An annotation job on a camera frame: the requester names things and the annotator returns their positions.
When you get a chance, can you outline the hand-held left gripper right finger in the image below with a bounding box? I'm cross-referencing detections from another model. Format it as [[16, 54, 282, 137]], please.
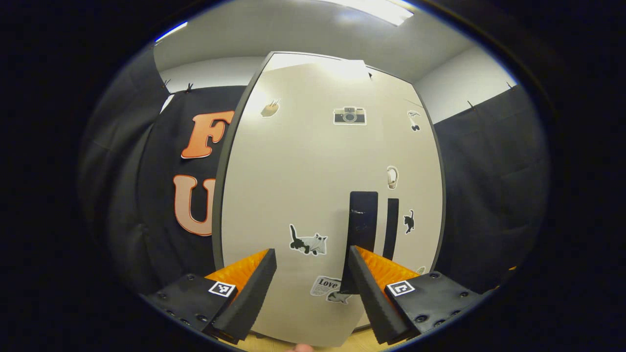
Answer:
[[349, 245, 485, 345]]

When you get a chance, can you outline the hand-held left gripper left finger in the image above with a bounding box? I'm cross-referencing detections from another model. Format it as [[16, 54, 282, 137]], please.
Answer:
[[142, 248, 277, 344]]

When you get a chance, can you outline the white shoe cabinet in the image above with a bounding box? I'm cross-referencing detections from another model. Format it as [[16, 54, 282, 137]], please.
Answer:
[[212, 50, 447, 333]]

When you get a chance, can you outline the white door with headphone sticker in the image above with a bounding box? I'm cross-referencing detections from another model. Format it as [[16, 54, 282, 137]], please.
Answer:
[[366, 68, 445, 294]]

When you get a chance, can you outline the black backdrop cloth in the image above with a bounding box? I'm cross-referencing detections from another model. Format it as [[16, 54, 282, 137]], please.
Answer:
[[433, 83, 551, 294], [78, 46, 247, 296]]

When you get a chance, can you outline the ceiling light panel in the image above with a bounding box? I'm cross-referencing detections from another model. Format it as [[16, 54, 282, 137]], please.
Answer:
[[318, 0, 414, 26], [156, 21, 189, 43]]

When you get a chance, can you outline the black door handle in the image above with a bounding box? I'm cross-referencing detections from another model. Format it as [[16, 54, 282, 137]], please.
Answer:
[[383, 198, 399, 261], [341, 192, 379, 294]]

